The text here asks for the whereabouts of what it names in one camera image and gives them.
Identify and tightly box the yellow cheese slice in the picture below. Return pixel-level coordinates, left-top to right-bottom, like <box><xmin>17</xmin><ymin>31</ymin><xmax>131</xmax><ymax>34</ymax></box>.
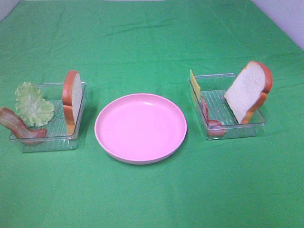
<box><xmin>190</xmin><ymin>70</ymin><xmax>201</xmax><ymax>108</ymax></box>

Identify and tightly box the bacon strip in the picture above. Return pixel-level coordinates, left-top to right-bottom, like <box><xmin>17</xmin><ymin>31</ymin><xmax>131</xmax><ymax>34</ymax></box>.
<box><xmin>201</xmin><ymin>96</ymin><xmax>227</xmax><ymax>136</ymax></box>
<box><xmin>0</xmin><ymin>107</ymin><xmax>47</xmax><ymax>139</ymax></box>

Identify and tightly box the bread slice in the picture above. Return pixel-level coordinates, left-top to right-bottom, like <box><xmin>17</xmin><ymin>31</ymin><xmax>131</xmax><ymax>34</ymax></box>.
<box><xmin>62</xmin><ymin>70</ymin><xmax>83</xmax><ymax>135</ymax></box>
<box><xmin>224</xmin><ymin>61</ymin><xmax>273</xmax><ymax>124</ymax></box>

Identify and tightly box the green lettuce leaf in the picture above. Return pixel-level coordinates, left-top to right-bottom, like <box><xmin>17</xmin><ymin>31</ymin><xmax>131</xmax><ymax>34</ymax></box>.
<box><xmin>15</xmin><ymin>82</ymin><xmax>55</xmax><ymax>127</ymax></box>

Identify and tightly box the pink round plate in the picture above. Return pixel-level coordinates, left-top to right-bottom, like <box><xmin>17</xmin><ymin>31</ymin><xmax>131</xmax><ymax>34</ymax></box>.
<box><xmin>95</xmin><ymin>94</ymin><xmax>187</xmax><ymax>165</ymax></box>

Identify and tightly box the right clear plastic tray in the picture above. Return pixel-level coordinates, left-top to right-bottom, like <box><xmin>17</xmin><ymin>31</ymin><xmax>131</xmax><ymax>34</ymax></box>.
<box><xmin>189</xmin><ymin>73</ymin><xmax>266</xmax><ymax>140</ymax></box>

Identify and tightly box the clear plastic tray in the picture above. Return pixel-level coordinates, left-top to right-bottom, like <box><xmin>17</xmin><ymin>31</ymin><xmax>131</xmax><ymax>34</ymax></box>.
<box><xmin>9</xmin><ymin>82</ymin><xmax>87</xmax><ymax>152</ymax></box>
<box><xmin>189</xmin><ymin>73</ymin><xmax>266</xmax><ymax>140</ymax></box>

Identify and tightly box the left clear plastic tray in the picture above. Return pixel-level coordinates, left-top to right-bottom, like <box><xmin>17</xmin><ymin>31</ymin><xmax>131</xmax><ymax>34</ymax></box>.
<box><xmin>9</xmin><ymin>82</ymin><xmax>87</xmax><ymax>152</ymax></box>

